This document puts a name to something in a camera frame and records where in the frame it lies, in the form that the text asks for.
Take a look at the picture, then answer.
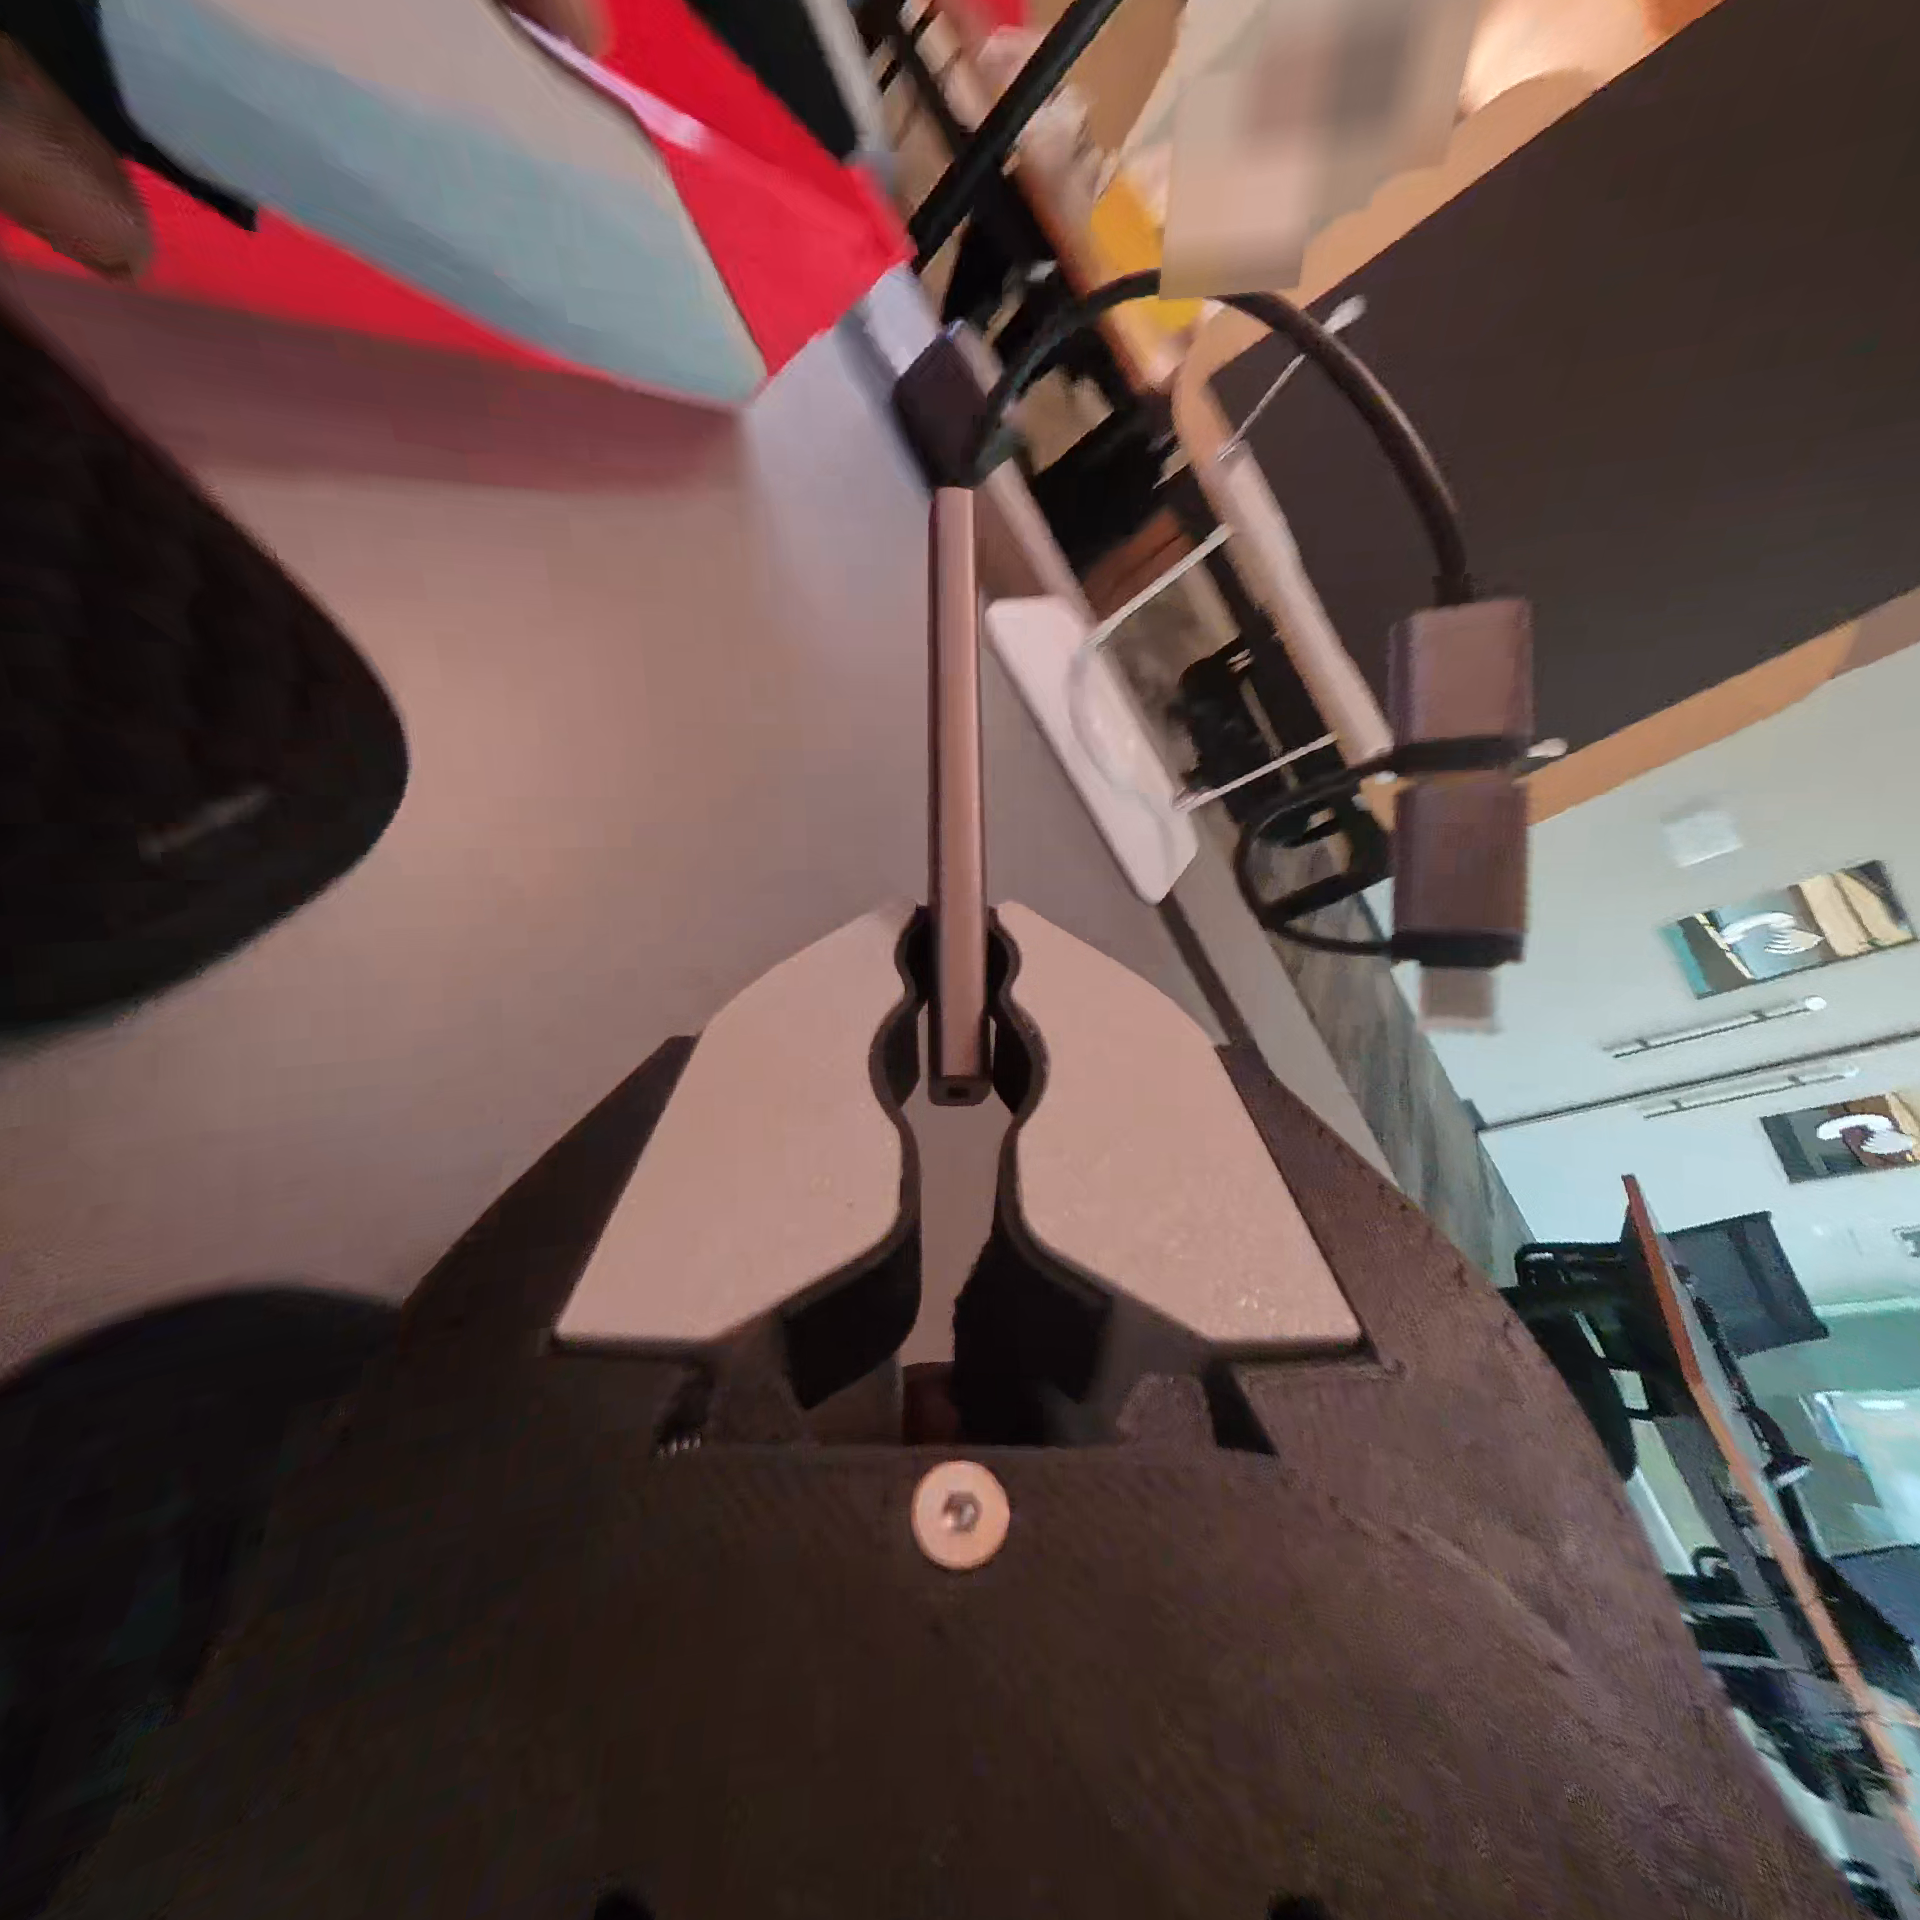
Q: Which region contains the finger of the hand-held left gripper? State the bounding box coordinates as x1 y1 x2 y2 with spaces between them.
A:
106 0 770 409

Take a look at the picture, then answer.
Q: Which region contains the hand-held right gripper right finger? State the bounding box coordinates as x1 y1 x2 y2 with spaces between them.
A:
953 895 1367 1445

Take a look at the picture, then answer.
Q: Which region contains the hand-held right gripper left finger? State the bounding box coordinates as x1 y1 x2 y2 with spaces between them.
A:
551 900 924 1412

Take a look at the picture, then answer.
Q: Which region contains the red plastic bin with divider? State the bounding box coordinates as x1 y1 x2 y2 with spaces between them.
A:
0 0 917 385

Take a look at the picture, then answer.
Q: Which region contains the person's left hand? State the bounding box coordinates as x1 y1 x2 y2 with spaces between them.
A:
0 37 156 282

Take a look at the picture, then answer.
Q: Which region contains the white flat rectangular pad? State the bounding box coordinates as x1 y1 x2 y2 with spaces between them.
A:
983 596 1203 906

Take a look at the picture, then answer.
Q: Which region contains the black mesh office chair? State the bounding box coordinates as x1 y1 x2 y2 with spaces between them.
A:
0 323 412 1039

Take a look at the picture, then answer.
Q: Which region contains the black tripod stand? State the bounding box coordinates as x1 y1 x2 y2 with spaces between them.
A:
903 0 1127 275

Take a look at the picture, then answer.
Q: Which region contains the black computer monitor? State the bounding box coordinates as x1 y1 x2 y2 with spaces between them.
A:
1668 1215 1829 1361

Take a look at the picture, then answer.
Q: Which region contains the grey plug with black cable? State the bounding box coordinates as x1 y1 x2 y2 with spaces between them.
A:
895 277 1474 602

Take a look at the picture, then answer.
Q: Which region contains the grey adapter with coiled cable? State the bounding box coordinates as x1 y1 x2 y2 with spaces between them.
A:
1235 596 1573 1038

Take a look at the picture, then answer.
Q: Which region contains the framed wall picture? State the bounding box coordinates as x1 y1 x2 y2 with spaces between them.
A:
1759 1090 1920 1186
1661 859 1920 1002

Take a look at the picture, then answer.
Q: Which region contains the dark board with wooden frame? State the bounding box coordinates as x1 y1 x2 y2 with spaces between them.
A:
1170 0 1920 828

